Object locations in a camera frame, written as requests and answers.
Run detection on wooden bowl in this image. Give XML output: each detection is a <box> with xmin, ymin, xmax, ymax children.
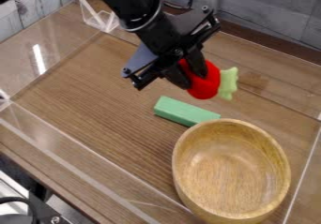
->
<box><xmin>171</xmin><ymin>118</ymin><xmax>291</xmax><ymax>224</ymax></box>

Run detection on clear acrylic enclosure wall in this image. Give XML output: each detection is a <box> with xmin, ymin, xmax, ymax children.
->
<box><xmin>0</xmin><ymin>101</ymin><xmax>204</xmax><ymax>224</ymax></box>

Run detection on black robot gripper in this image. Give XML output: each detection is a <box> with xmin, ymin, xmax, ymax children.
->
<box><xmin>121</xmin><ymin>6</ymin><xmax>220</xmax><ymax>90</ymax></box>

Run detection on green foam block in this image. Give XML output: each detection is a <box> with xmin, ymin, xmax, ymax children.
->
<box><xmin>152</xmin><ymin>96</ymin><xmax>220</xmax><ymax>127</ymax></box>

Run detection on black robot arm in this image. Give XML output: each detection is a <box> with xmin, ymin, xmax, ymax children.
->
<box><xmin>101</xmin><ymin>0</ymin><xmax>220</xmax><ymax>90</ymax></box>

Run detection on black metal mount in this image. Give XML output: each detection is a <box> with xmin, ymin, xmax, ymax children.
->
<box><xmin>29</xmin><ymin>193</ymin><xmax>64</xmax><ymax>224</ymax></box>

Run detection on clear acrylic corner bracket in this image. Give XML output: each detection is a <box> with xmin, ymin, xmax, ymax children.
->
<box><xmin>79</xmin><ymin>0</ymin><xmax>119</xmax><ymax>33</ymax></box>

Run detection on black cable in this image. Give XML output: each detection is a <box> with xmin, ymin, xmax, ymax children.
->
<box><xmin>0</xmin><ymin>197</ymin><xmax>41</xmax><ymax>222</ymax></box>

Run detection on red plush strawberry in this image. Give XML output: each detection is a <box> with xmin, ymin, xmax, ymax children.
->
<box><xmin>178</xmin><ymin>58</ymin><xmax>239</xmax><ymax>102</ymax></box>

